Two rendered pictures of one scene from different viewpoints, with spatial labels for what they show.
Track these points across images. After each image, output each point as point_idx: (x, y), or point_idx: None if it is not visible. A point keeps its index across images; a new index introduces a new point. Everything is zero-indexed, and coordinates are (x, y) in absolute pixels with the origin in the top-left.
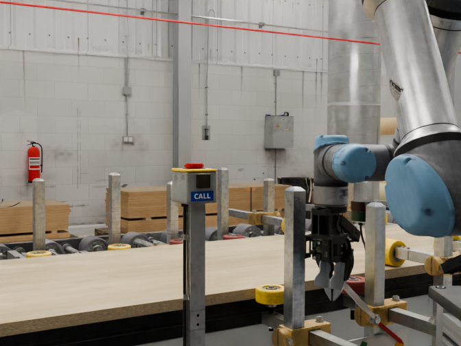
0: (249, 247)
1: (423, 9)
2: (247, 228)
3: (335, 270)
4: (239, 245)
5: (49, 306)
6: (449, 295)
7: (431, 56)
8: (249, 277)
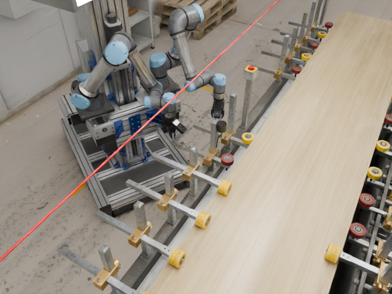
0: (318, 202)
1: None
2: None
3: None
4: (328, 205)
5: (292, 102)
6: (174, 83)
7: None
8: (267, 147)
